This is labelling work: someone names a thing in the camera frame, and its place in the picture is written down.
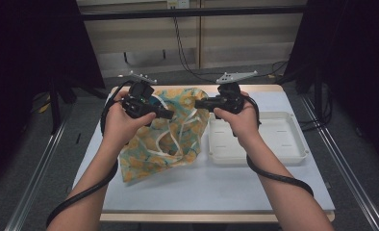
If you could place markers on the person's left hand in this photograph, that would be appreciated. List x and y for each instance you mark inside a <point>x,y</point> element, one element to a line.
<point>120,125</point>

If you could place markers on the metal floor rail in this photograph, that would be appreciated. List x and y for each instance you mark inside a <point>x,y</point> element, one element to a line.
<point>348,173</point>
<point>33,179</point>

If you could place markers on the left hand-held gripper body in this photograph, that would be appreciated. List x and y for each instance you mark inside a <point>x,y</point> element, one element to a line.
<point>139,96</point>

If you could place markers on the black horizontal bar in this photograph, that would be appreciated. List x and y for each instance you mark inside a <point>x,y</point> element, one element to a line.
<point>194,12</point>

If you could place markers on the person's right hand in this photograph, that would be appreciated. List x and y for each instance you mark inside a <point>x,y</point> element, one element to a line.
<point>242,123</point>

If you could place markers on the white wall socket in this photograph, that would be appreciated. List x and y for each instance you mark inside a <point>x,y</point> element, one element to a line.
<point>178,4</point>

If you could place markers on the black curtain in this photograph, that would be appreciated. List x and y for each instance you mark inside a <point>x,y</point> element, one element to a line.
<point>33,41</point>
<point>354,48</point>

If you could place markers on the white plastic tray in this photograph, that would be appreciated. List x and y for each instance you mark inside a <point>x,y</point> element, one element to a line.
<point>280,138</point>

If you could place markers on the lemon print fabric bag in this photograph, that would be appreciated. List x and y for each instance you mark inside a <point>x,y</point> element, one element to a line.
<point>174,141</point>

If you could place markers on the black stand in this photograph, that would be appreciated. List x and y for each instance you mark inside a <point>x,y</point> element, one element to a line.
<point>55,109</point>

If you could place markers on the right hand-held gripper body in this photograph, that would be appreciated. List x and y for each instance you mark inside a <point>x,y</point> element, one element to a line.
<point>229,96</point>

